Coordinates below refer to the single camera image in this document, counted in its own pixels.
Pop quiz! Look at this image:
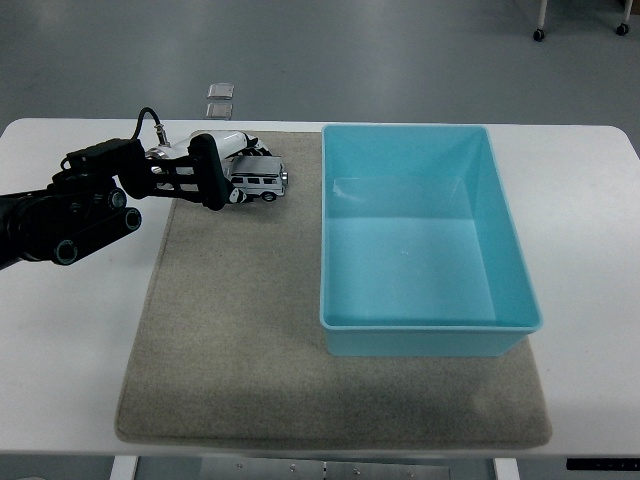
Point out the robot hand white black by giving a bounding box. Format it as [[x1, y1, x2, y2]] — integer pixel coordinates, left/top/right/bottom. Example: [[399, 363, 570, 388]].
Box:
[[172, 129, 275, 205]]

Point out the white toy car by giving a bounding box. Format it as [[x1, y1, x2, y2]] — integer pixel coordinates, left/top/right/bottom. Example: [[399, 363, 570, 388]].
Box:
[[227, 155, 291, 204]]

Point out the blue plastic box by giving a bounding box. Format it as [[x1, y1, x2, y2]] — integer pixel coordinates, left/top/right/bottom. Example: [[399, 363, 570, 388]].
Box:
[[318, 123, 545, 358]]

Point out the beige felt mat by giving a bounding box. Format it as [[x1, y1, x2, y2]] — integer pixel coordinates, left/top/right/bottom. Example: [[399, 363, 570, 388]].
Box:
[[114, 129, 554, 445]]

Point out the grey metal plate with screws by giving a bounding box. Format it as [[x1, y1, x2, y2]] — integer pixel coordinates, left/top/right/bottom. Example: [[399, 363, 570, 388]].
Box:
[[199, 457, 451, 480]]

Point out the white table leg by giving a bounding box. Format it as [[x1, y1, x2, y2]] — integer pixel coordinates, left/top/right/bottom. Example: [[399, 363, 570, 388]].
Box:
[[492, 457, 521, 480], [109, 456, 139, 480]]

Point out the black table control panel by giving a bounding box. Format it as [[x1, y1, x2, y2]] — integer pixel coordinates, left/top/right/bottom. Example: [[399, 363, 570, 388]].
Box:
[[566, 458, 640, 472]]

